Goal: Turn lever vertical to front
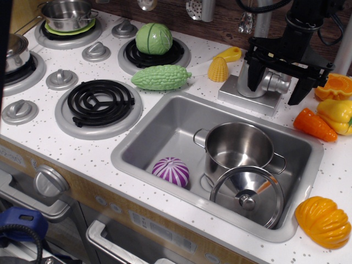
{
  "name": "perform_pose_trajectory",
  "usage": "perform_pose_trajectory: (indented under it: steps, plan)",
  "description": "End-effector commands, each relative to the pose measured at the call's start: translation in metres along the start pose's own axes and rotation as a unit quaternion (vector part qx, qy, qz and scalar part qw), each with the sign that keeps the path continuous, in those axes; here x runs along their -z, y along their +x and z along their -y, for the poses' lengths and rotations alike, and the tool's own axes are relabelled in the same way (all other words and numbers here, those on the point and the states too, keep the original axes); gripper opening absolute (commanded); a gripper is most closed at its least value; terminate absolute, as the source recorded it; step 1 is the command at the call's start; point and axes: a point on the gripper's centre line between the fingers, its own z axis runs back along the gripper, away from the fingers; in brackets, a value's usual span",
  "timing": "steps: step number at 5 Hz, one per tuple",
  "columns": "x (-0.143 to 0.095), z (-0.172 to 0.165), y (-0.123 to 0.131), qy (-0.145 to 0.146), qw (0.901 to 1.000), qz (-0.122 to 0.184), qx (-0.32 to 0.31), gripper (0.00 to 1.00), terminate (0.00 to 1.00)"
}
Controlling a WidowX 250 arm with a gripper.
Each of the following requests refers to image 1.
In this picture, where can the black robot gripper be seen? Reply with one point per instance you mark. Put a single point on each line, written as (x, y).
(291, 57)

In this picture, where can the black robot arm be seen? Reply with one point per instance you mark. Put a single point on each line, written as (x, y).
(307, 17)

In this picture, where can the silver toy faucet lever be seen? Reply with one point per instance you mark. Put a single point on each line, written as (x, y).
(275, 81)

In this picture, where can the silver toy faucet base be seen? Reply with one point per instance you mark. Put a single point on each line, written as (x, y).
(236, 92)

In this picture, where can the orange toy carrot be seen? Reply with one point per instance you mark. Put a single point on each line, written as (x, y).
(311, 124)

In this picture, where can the orange toy pumpkin half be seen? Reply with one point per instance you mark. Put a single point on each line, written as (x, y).
(337, 87)

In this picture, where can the grey faucet pipe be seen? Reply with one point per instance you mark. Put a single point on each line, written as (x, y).
(263, 20)

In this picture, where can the yellow toy corn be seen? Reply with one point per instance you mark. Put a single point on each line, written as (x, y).
(218, 70)

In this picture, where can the hanging clear utensil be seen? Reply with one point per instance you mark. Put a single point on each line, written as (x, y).
(246, 23)

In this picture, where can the yellow toy bell pepper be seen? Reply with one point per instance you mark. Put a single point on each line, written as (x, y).
(337, 114)

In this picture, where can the steel pot in sink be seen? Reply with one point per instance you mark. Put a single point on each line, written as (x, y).
(231, 145)

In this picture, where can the hanging slotted steel spoon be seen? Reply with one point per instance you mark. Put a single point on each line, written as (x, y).
(194, 9)

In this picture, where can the steel pot lid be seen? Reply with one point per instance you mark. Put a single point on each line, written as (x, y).
(251, 192)

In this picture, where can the green toy bitter gourd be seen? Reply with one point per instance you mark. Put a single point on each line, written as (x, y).
(161, 77)

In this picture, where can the green toy cabbage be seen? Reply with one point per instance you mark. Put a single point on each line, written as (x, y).
(154, 39)

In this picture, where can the grey toy sink basin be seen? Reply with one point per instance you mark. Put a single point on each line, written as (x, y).
(167, 131)

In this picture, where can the purple striped toy onion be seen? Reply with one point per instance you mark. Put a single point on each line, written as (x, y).
(173, 170)

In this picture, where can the yellow orange toy squash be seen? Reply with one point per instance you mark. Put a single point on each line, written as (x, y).
(323, 222)

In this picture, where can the back right coil burner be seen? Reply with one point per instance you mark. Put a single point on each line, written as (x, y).
(131, 60)

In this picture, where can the grey stove knob back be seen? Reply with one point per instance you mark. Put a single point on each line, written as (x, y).
(124, 30)

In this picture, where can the grey stove knob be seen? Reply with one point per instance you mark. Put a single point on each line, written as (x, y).
(97, 52)
(61, 80)
(124, 30)
(20, 112)

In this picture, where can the grey stove knob middle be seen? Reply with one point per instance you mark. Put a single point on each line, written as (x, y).
(97, 52)

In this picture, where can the front black coil burner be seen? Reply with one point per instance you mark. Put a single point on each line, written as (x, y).
(99, 109)

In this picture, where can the back left coil burner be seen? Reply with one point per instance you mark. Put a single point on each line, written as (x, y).
(49, 40)

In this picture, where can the grey stove knob lower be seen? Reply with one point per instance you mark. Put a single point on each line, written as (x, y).
(61, 80)

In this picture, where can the steel pot on burner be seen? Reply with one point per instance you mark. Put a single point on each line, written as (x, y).
(67, 15)

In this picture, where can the green toy plate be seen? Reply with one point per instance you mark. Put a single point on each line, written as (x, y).
(89, 26)

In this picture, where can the grey oven dial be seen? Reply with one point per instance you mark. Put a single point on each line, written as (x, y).
(49, 183)

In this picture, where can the grey stove knob front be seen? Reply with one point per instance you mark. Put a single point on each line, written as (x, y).
(20, 112)

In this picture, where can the left edge coil burner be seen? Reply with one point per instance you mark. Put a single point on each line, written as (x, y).
(27, 77)

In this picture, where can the steel pot at left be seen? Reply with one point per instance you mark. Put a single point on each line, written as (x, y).
(17, 53)

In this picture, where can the yellow plastic toy handle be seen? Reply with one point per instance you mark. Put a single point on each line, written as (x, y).
(231, 54)

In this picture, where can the white post at right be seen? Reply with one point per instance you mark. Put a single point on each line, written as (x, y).
(342, 60)

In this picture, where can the grey dishwasher door handle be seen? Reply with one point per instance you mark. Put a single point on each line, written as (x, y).
(119, 244)

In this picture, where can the grey oven door handle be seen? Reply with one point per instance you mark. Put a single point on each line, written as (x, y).
(54, 213)

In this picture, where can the blue clamp with cable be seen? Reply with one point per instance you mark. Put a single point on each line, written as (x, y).
(24, 225)

